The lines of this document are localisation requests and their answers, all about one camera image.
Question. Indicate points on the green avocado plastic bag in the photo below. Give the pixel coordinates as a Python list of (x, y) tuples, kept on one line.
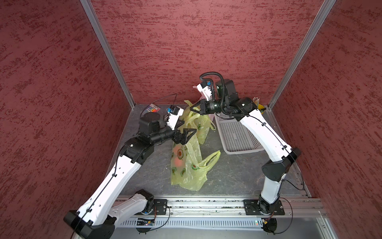
[(202, 123)]

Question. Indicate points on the aluminium front rail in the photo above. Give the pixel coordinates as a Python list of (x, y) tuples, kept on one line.
[(301, 213)]

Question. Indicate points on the left aluminium corner post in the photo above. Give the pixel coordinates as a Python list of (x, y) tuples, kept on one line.
[(95, 23)]

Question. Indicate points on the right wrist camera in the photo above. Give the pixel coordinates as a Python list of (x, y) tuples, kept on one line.
[(207, 83)]

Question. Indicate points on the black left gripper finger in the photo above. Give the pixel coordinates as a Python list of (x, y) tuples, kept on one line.
[(189, 130), (187, 136)]

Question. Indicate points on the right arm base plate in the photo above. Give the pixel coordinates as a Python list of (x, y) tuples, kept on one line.
[(252, 207)]

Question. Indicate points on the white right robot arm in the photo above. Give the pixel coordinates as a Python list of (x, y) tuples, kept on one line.
[(281, 155)]

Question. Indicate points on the aluminium corner post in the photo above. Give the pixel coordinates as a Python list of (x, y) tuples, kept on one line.
[(95, 23), (317, 23)]

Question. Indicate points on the right aluminium corner post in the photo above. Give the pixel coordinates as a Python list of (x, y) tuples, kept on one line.
[(317, 23)]

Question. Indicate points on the pink plastic bag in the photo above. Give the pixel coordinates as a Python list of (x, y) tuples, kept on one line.
[(205, 92)]

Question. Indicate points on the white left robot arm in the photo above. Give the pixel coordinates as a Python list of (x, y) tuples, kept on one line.
[(98, 217)]

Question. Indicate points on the white plastic basket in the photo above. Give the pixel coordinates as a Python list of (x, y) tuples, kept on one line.
[(236, 138)]

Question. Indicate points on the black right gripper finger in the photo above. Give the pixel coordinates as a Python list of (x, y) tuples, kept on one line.
[(196, 106), (195, 111)]

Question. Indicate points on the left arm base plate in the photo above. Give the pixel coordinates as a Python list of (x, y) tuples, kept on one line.
[(154, 207)]

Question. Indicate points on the white slotted cable duct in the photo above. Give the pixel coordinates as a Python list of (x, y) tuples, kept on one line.
[(247, 224)]

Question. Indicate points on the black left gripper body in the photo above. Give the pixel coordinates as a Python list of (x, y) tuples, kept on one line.
[(165, 133)]

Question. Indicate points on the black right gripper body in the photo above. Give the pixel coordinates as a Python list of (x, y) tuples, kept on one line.
[(210, 107)]

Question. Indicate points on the colorful marker pack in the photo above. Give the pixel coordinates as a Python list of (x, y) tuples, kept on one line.
[(152, 108)]

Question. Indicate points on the colored pencils bundle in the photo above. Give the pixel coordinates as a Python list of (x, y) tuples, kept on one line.
[(256, 101)]

